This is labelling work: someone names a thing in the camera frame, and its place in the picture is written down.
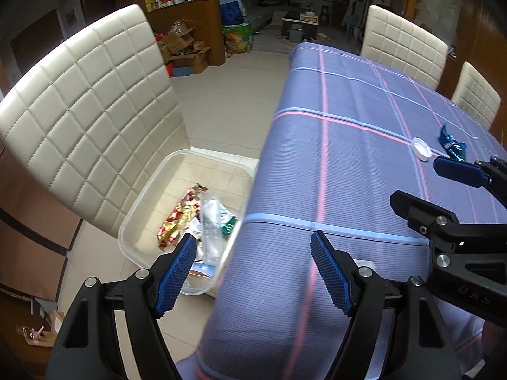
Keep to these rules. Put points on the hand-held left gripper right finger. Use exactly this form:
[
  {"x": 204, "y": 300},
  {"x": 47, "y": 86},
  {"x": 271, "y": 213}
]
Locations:
[{"x": 330, "y": 273}]

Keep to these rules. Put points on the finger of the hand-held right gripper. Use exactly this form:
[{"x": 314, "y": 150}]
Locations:
[
  {"x": 459, "y": 169},
  {"x": 420, "y": 213}
]

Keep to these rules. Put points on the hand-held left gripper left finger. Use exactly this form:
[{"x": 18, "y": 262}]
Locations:
[{"x": 178, "y": 273}]

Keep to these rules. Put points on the blue shiny wrapper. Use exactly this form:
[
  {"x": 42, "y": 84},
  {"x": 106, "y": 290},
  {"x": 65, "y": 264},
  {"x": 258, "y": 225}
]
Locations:
[{"x": 453, "y": 148}]

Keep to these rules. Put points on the white round lid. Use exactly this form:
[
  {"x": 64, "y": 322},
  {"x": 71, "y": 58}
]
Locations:
[{"x": 421, "y": 148}]

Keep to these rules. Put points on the green wrapper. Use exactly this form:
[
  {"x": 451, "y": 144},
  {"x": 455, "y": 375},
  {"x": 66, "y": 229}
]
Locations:
[{"x": 229, "y": 227}]

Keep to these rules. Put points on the clear plastic container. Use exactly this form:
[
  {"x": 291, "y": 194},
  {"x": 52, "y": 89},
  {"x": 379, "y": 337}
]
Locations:
[{"x": 158, "y": 190}]

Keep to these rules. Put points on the white blue paper packet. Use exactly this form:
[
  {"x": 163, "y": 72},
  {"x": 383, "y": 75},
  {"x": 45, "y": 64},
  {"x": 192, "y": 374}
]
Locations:
[{"x": 204, "y": 271}]

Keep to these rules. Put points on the red gold checkered wrapper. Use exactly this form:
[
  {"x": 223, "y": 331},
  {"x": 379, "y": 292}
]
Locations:
[{"x": 178, "y": 221}]

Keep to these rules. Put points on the cream quilted leather chair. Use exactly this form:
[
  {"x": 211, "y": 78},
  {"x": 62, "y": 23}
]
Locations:
[
  {"x": 404, "y": 43},
  {"x": 91, "y": 118},
  {"x": 475, "y": 95}
]

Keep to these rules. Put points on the purple plaid tablecloth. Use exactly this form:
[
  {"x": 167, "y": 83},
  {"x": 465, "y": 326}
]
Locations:
[{"x": 336, "y": 166}]

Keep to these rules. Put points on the cardboard box with white circle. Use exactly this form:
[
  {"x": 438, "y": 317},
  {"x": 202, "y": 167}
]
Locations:
[{"x": 55, "y": 324}]

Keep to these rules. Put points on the brown glossy refrigerator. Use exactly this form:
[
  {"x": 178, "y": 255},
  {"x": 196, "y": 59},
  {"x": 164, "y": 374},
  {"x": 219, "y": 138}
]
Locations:
[{"x": 31, "y": 237}]

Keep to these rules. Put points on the glass item with pink part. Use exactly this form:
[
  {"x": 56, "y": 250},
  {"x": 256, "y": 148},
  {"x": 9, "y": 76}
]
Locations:
[{"x": 29, "y": 331}]

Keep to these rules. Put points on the open cardboard box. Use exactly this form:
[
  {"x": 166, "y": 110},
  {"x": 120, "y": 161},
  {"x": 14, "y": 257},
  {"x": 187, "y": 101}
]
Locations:
[
  {"x": 178, "y": 41},
  {"x": 190, "y": 61}
]

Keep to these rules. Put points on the dark coffee table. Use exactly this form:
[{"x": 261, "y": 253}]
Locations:
[{"x": 301, "y": 19}]

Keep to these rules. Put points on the colourful printed bag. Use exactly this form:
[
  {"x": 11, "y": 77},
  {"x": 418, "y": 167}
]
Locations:
[{"x": 237, "y": 39}]

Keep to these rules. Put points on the wooden cabinet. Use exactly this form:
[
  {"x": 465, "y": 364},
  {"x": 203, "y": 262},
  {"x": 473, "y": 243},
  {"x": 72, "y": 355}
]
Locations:
[{"x": 210, "y": 23}]

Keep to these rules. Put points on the blue bag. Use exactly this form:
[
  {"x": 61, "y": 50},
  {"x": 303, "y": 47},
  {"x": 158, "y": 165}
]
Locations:
[{"x": 231, "y": 14}]

